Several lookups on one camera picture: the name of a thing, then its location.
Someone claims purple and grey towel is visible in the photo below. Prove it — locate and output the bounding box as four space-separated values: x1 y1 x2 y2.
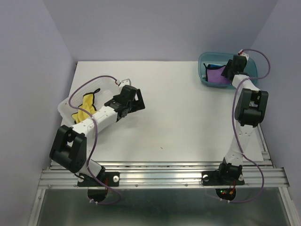
206 68 230 85

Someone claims blue and black towel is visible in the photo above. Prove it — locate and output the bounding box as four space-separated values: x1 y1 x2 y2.
203 63 225 70

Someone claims yellow towel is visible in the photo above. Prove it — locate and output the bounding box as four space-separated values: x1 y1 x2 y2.
71 88 100 124

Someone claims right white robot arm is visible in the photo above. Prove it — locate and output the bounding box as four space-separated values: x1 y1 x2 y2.
216 51 269 184

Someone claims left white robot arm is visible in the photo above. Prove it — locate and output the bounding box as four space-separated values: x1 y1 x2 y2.
49 85 145 186

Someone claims teal plastic tub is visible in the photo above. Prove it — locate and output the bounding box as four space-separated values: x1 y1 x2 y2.
198 52 259 89

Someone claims white plastic basket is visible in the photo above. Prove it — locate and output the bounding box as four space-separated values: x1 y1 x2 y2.
57 77 120 127

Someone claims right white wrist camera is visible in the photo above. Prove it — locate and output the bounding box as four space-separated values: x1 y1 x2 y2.
238 49 249 58

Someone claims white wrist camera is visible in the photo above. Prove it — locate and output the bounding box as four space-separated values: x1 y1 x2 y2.
238 49 249 58
117 79 131 87

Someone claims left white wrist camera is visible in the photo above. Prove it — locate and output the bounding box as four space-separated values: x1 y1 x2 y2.
117 79 131 87

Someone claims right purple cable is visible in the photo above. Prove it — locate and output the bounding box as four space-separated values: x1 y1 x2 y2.
220 48 271 204

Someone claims purple cable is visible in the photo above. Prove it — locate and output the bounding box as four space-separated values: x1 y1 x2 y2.
68 75 123 206
220 48 271 204

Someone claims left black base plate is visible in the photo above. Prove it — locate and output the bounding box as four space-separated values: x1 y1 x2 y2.
77 171 120 187

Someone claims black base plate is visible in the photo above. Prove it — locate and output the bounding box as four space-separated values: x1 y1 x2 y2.
77 171 120 187
201 163 245 186

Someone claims aluminium mounting rail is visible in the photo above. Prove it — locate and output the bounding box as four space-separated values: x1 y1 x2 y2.
38 161 289 190

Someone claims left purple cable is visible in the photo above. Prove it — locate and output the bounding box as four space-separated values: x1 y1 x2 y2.
68 75 123 206

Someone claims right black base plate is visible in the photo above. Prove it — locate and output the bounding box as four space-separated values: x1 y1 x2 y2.
201 163 245 186

